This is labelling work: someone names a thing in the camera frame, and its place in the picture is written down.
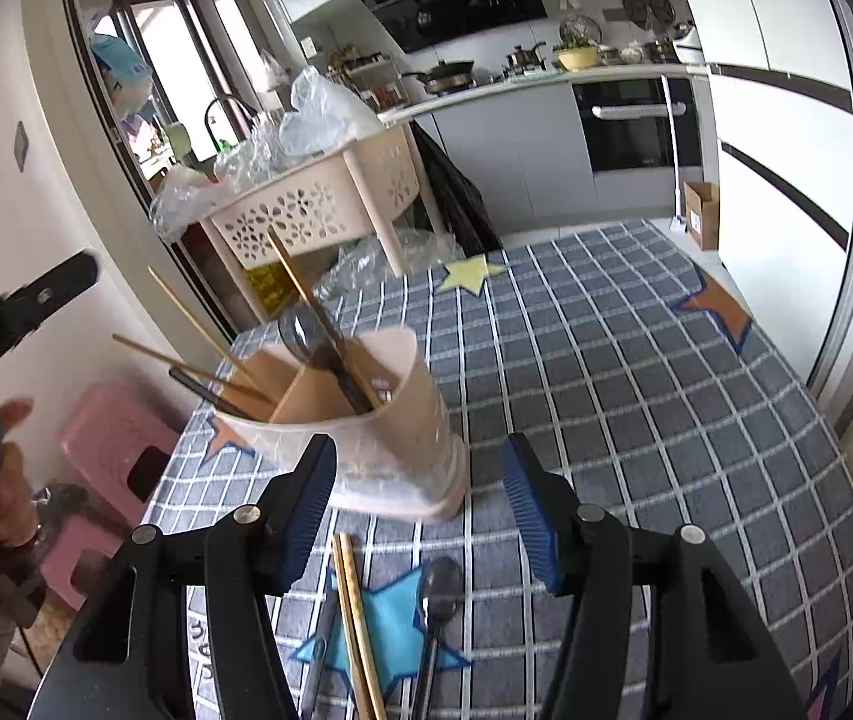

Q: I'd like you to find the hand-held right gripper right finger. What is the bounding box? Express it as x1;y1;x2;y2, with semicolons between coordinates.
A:
503;433;806;720

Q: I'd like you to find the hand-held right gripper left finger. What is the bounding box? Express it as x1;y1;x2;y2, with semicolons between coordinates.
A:
29;431;339;720

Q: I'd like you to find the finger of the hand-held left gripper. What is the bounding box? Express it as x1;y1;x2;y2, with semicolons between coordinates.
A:
0;250;103;342

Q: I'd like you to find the black spoons group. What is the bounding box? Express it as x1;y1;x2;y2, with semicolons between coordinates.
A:
412;556;467;720

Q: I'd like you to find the beige plastic utensil holder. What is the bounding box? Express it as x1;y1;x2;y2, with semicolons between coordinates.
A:
211;326;467;522

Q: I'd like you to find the metal spoon with black handle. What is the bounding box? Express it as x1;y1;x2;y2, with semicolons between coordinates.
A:
299;591;342;720

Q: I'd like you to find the black spoon with brown band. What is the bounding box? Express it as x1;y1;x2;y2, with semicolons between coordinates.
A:
278;306;377;415

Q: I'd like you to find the pink plastic stool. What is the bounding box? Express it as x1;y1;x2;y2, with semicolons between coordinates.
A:
40;381;186;610

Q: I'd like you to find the grey checked tablecloth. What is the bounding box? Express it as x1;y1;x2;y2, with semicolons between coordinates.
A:
137;219;853;720

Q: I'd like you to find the yellow crate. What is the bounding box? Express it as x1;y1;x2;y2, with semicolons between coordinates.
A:
242;262;302;317

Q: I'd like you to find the blue and white package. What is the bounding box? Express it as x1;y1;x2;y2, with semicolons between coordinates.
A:
89;34;155;110

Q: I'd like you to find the black kitchen faucet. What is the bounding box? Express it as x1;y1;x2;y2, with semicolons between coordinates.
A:
203;96;257;160

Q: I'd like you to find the crumpled clear plastic bag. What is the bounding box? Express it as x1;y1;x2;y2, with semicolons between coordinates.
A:
314;229;467;302

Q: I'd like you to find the beige perforated basket cart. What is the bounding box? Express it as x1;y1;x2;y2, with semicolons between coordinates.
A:
197;124;446;280

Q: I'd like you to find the dark hanging cloth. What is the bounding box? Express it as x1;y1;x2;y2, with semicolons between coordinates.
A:
412;124;504;256

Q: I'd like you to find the white plastic bag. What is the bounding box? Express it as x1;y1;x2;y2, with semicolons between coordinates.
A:
277;66;384;160

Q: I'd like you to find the small cardboard box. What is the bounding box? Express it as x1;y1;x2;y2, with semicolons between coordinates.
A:
683;181;722;251

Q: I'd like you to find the grey base cabinet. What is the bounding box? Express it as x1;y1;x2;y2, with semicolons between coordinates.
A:
426;86;597;235

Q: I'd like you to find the white spice rack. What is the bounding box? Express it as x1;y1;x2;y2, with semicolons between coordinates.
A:
337;52;407;110

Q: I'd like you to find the black built-in oven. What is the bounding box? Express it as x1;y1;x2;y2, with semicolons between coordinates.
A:
571;79;705;175

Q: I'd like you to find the white kitchen countertop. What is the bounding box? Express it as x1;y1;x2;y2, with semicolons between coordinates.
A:
377;64;713;126

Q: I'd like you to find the black wok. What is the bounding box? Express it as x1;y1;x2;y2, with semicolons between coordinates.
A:
404;60;477;96

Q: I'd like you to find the steel cooking pot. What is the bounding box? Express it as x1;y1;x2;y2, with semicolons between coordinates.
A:
505;43;548;77

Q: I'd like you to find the yellow bowl with greens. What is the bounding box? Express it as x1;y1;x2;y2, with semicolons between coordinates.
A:
552;45;600;73

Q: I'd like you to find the small round metal strainer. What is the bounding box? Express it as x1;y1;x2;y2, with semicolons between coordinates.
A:
560;15;605;50

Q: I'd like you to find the white rice cooker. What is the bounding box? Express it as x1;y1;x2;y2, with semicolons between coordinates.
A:
670;21;705;65

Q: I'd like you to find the large round metal strainer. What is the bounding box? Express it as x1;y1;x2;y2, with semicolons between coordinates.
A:
621;0;677;28

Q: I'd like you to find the white refrigerator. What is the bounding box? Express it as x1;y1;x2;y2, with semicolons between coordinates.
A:
662;0;853;331

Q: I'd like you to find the white mop handle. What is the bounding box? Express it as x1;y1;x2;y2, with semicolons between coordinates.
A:
659;75;692;235

